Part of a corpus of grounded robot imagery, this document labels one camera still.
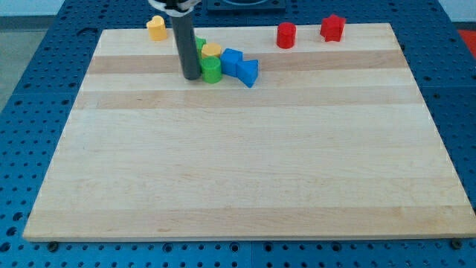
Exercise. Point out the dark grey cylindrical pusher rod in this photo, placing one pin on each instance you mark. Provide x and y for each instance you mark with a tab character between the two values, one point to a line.
184	34

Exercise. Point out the green star block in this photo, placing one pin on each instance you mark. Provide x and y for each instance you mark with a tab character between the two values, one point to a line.
200	42

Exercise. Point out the red star block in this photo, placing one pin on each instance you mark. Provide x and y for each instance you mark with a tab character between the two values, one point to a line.
332	28

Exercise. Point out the yellow heart block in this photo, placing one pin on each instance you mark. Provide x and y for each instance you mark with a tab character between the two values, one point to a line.
157	29

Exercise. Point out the green cylinder block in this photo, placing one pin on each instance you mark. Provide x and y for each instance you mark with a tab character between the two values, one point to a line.
211	69

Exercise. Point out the blue cube block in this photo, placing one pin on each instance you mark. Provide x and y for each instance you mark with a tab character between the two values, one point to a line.
229	59

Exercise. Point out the blue triangle block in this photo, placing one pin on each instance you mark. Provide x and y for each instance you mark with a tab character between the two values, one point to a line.
247	72

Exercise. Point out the red cylinder block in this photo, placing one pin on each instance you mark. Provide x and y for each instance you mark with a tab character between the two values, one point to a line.
286	35

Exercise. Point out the light wooden board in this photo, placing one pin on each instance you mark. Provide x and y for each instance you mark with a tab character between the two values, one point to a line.
333	142

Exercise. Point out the white cable wrap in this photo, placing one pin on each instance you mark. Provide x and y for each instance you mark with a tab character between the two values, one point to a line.
174	8

